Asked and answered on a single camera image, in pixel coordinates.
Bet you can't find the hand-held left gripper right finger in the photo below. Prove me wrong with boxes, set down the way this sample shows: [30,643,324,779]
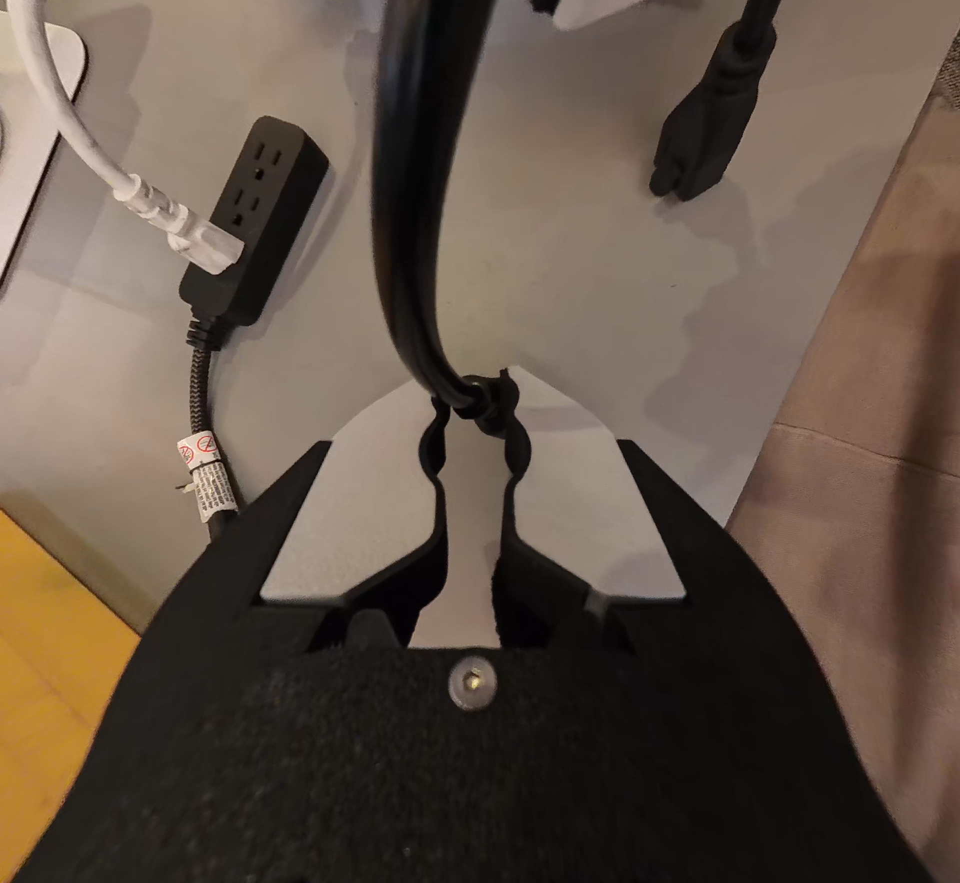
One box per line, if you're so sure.
[491,365,689,650]

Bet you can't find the white extension cord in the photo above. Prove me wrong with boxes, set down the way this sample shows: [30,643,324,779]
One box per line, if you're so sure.
[3,0,348,277]

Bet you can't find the person's beige pants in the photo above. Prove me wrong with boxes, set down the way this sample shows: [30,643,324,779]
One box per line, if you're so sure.
[723,95,960,869]

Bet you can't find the black extension cord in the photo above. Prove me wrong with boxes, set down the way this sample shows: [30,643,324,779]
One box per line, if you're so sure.
[371,0,813,443]

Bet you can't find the black power strip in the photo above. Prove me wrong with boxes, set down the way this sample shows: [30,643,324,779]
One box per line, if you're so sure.
[176,116,331,547]

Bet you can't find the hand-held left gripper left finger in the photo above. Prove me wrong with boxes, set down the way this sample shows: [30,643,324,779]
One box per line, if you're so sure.
[258,379,451,648]

